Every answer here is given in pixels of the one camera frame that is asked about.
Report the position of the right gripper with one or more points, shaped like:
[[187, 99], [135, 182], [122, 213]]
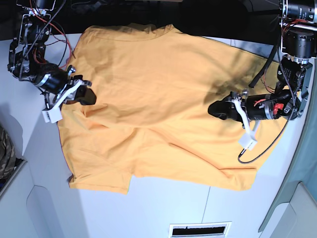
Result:
[[55, 82]]

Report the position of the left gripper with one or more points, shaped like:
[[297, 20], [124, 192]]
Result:
[[252, 108]]

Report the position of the yellow t-shirt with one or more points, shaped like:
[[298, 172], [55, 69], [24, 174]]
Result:
[[150, 119]]

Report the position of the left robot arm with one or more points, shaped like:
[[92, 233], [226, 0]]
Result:
[[296, 46]]

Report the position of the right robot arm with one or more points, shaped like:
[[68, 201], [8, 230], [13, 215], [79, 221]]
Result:
[[27, 49]]

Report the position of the camouflage cloth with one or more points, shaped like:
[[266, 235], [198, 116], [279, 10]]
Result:
[[7, 154]]

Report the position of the white floor vent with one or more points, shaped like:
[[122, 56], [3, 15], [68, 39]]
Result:
[[202, 230]]

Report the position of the white right bin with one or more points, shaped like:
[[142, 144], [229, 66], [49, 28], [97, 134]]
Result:
[[295, 219]]

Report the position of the white bin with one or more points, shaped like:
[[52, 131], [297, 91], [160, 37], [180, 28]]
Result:
[[26, 209], [295, 219]]

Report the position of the white left bin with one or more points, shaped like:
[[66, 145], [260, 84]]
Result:
[[26, 209]]

